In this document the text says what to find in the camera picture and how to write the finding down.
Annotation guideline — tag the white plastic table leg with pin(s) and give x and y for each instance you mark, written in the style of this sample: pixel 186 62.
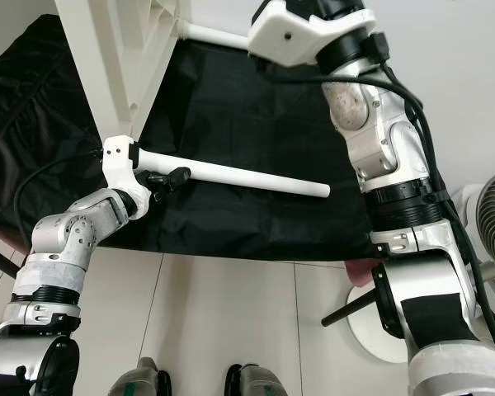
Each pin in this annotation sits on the white plastic table leg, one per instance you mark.
pixel 247 175
pixel 214 35

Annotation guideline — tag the white plastic children table top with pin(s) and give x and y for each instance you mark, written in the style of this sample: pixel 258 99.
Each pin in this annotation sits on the white plastic children table top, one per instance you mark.
pixel 107 66

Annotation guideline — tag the white cloth shoulder wrap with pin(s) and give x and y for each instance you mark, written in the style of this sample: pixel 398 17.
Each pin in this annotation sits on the white cloth shoulder wrap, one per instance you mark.
pixel 462 371

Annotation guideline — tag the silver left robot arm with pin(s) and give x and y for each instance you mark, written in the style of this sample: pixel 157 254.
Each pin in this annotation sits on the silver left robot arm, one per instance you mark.
pixel 70 239

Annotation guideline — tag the black tablecloth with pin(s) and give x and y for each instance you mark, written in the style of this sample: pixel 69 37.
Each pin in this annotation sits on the black tablecloth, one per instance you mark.
pixel 247 107

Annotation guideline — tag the pink stool seat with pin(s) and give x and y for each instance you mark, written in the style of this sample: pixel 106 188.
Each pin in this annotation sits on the pink stool seat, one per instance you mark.
pixel 363 272
pixel 10 238

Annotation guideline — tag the black metal worktable leg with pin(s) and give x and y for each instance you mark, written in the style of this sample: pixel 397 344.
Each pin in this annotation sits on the black metal worktable leg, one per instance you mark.
pixel 348 307
pixel 0 257

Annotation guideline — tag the grey left robot foot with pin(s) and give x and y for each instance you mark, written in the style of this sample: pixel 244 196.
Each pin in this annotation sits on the grey left robot foot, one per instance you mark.
pixel 136 379

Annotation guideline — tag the grey robot foot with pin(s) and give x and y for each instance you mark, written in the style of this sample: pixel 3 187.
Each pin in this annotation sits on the grey robot foot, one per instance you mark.
pixel 260 381
pixel 136 379

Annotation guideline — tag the grey right robot foot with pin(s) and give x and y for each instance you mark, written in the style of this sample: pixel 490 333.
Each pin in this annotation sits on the grey right robot foot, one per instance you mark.
pixel 260 381

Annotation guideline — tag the white fan head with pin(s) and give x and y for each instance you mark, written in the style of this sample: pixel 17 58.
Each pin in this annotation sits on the white fan head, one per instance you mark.
pixel 491 214

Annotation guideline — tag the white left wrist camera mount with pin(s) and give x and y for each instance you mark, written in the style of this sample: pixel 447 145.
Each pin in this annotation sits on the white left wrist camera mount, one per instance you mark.
pixel 122 158

